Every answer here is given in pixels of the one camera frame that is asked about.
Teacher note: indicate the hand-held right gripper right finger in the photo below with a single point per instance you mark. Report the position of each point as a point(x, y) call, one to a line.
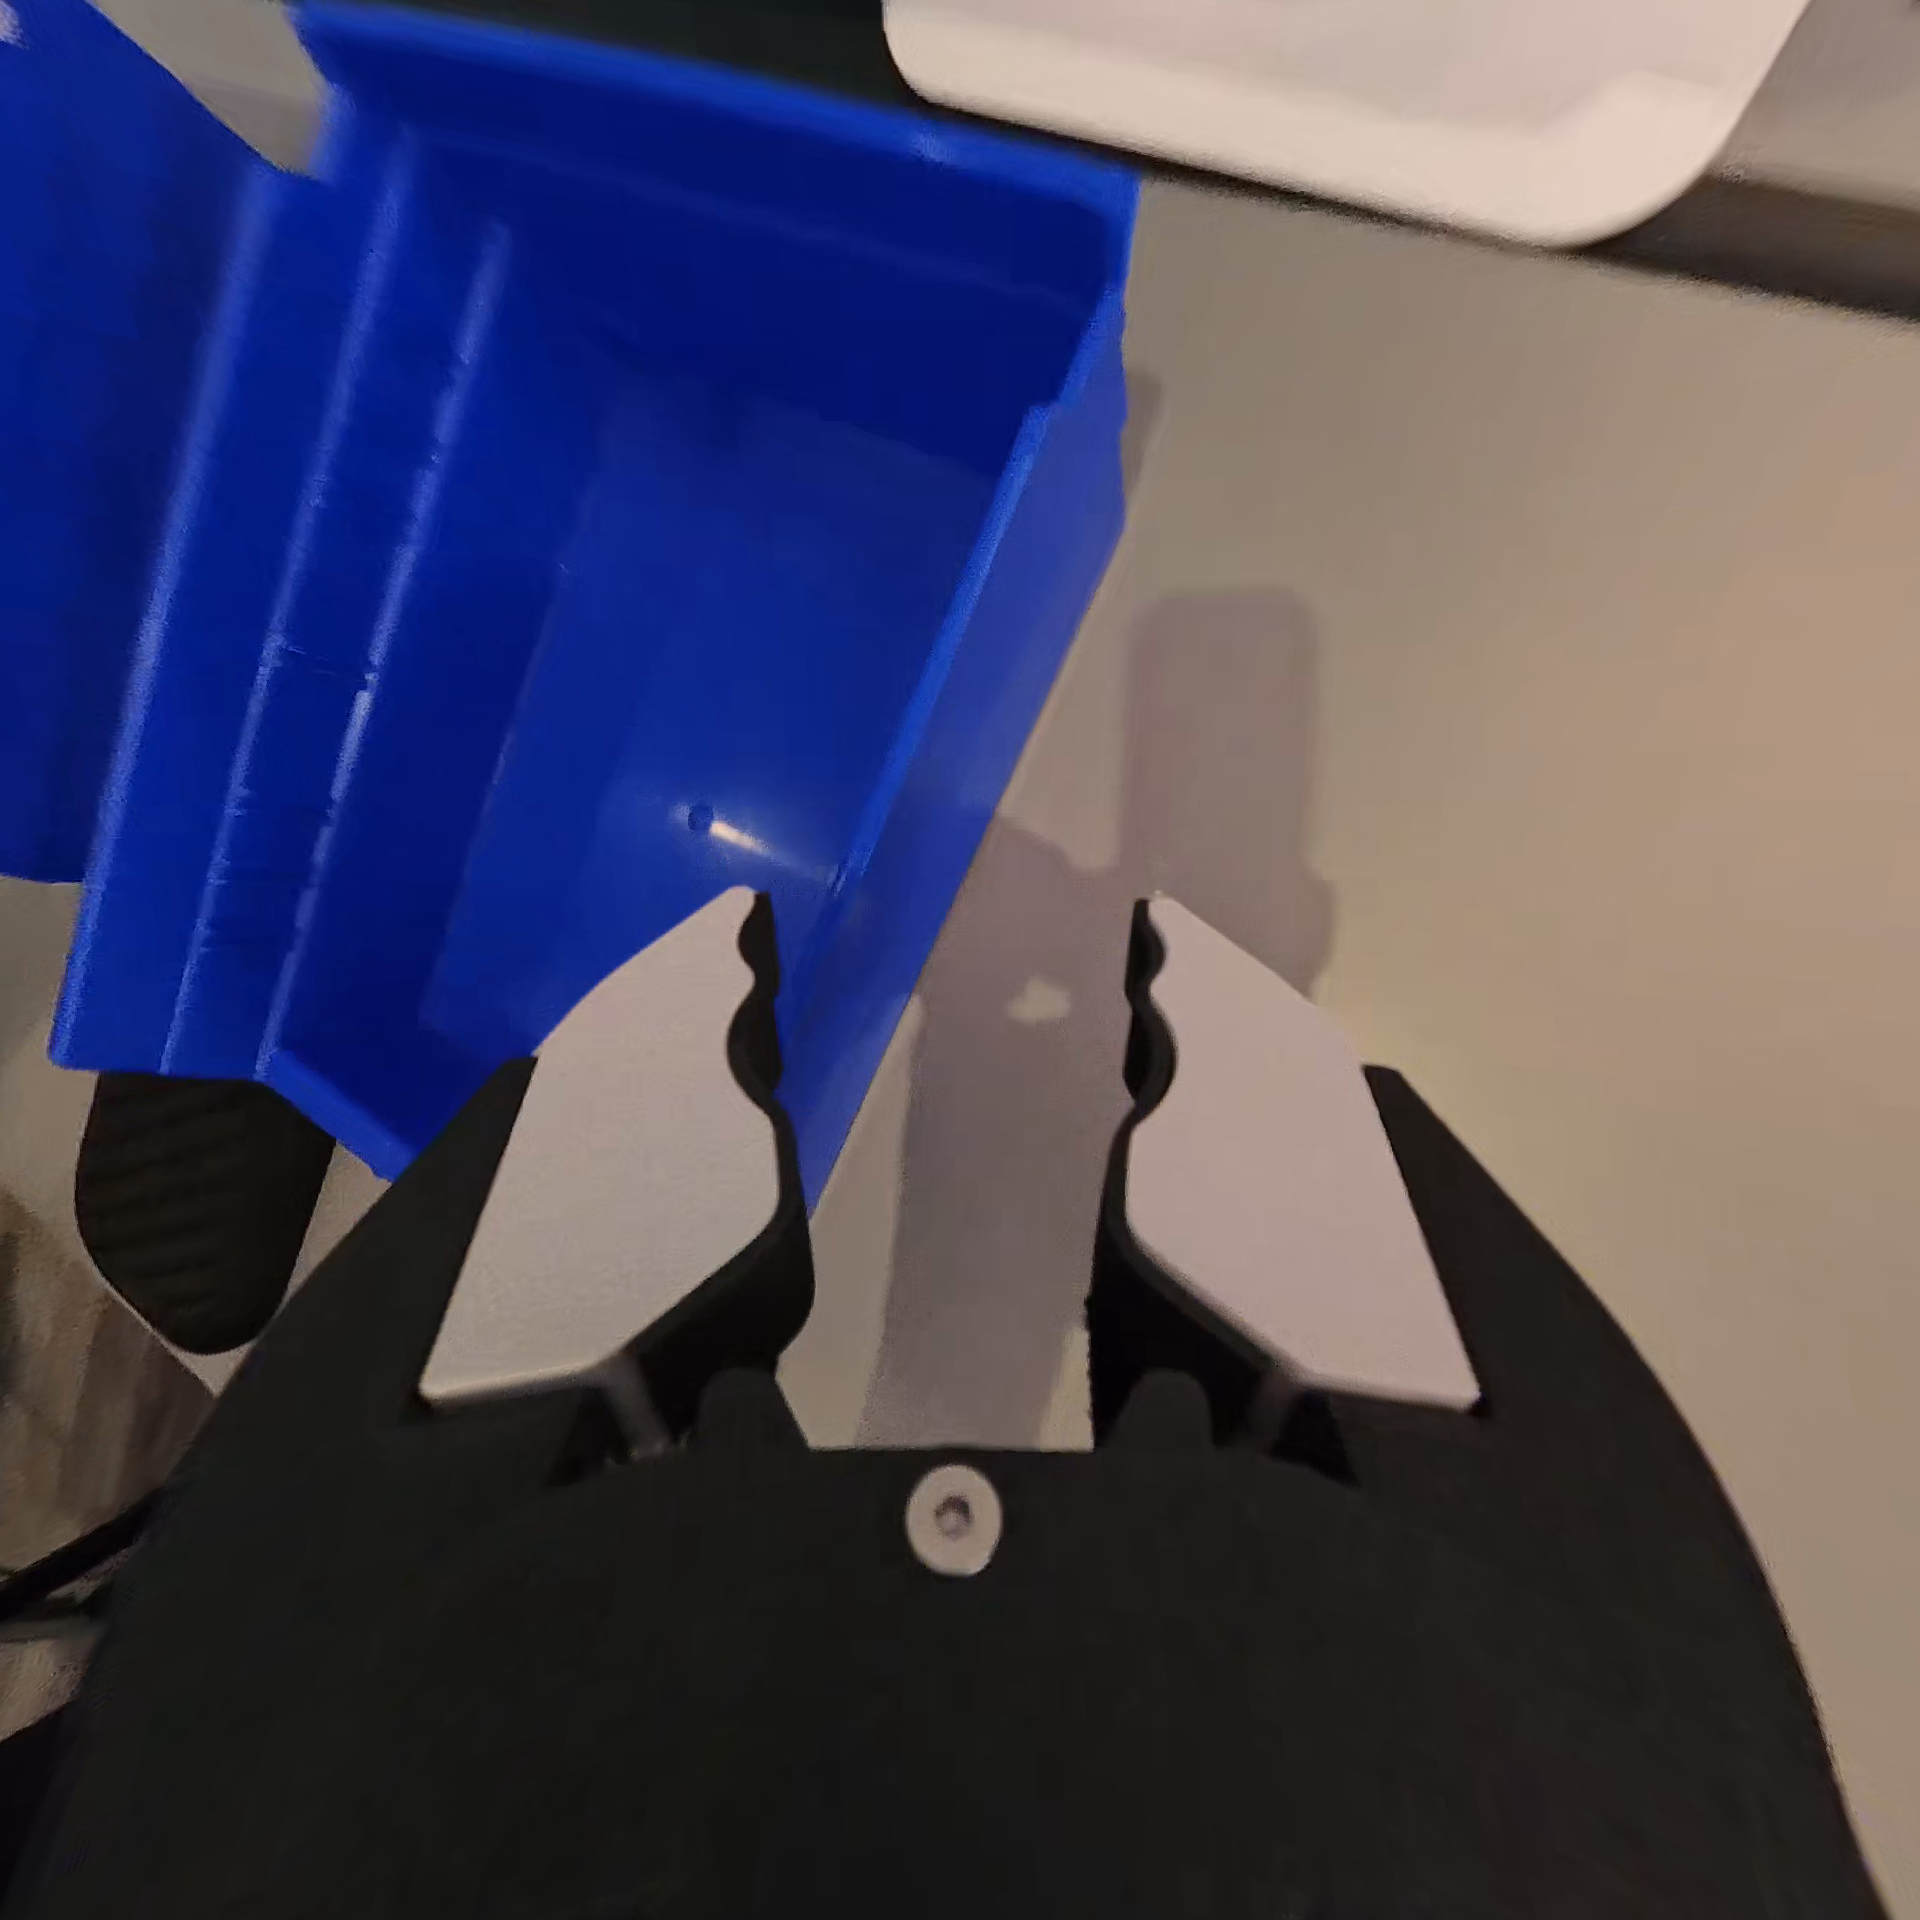
point(1290, 1201)

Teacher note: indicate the large blue plastic bin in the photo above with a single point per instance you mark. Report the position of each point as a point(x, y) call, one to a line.
point(720, 599)

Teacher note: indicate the black quilted armrest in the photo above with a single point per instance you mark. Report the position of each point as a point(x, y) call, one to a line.
point(194, 1214)

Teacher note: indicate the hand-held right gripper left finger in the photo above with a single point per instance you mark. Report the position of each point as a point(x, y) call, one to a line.
point(600, 1201)

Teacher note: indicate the narrow blue plastic bin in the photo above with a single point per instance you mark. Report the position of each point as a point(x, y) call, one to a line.
point(89, 451)

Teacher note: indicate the white flat pad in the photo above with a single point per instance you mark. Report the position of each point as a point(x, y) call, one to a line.
point(1275, 90)

